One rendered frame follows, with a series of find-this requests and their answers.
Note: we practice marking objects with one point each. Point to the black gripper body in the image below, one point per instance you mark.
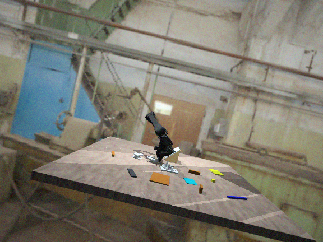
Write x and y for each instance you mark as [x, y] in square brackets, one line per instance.
[161, 148]

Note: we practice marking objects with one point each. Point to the dark grey flat bar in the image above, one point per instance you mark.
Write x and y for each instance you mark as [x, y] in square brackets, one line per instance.
[131, 172]

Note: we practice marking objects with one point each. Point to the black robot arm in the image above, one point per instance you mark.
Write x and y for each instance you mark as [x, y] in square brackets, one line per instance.
[160, 132]

